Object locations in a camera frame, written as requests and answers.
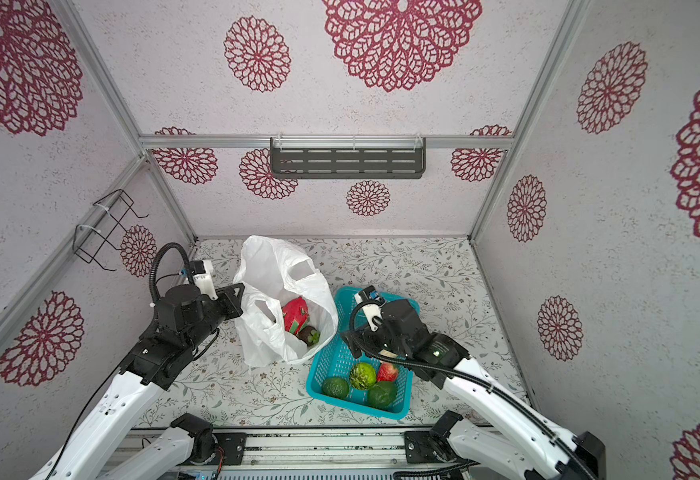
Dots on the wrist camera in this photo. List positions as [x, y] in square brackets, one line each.
[202, 275]
[372, 303]

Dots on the white plastic bag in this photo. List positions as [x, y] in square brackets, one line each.
[274, 272]

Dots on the red dragon fruit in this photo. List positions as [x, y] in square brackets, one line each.
[295, 314]

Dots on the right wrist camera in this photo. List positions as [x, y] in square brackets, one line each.
[372, 303]

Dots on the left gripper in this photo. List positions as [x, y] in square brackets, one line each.
[232, 303]

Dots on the black wire rack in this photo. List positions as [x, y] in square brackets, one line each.
[90, 239]

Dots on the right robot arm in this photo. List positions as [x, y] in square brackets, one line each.
[450, 367]

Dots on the green avocado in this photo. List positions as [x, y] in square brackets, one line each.
[336, 387]

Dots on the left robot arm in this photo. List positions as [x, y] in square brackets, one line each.
[135, 384]

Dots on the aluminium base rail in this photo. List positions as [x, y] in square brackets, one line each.
[338, 447]

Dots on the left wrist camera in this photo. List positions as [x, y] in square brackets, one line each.
[202, 275]

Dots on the light green custard apple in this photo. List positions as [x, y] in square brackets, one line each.
[362, 376]

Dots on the dark mangosteen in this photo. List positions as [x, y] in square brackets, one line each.
[309, 335]

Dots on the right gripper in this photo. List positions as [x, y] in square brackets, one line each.
[365, 334]

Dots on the grey wall shelf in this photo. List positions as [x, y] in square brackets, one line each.
[348, 159]

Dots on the red strawberry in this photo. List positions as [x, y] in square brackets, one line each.
[387, 372]

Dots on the dark green round fruit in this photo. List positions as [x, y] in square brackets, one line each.
[382, 395]

